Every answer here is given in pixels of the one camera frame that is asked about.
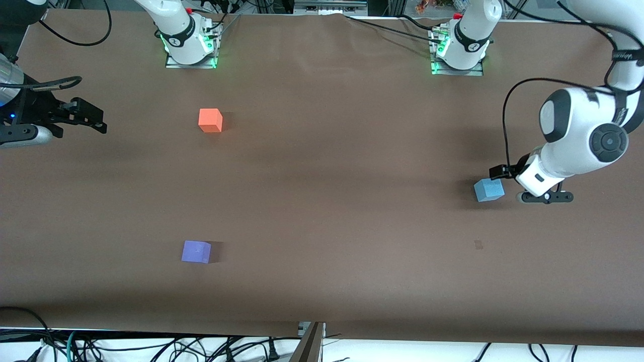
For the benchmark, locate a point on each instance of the orange foam block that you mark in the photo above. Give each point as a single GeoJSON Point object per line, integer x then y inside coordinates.
{"type": "Point", "coordinates": [209, 119]}

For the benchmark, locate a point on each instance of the brown table cover sheet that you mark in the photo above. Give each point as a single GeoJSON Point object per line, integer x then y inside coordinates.
{"type": "Point", "coordinates": [327, 201]}

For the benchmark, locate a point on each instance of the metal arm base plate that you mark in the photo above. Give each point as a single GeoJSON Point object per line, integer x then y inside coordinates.
{"type": "Point", "coordinates": [173, 63]}
{"type": "Point", "coordinates": [440, 70]}

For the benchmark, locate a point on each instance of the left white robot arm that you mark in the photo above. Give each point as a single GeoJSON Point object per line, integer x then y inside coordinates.
{"type": "Point", "coordinates": [578, 125]}

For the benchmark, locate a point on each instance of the blue foam block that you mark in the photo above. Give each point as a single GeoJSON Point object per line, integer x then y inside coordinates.
{"type": "Point", "coordinates": [488, 190]}

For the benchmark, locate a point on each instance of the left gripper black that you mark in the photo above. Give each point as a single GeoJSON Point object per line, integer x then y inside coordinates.
{"type": "Point", "coordinates": [518, 166]}

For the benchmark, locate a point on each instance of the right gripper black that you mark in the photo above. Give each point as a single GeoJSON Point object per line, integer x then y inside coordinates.
{"type": "Point", "coordinates": [34, 109]}

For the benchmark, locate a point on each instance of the silver metal rail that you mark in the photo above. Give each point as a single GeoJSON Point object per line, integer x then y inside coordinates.
{"type": "Point", "coordinates": [329, 6]}

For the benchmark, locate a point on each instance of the small orange object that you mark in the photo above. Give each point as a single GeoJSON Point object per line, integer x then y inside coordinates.
{"type": "Point", "coordinates": [426, 6]}

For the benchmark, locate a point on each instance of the purple foam block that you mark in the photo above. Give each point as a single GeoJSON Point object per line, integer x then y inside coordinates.
{"type": "Point", "coordinates": [195, 251]}

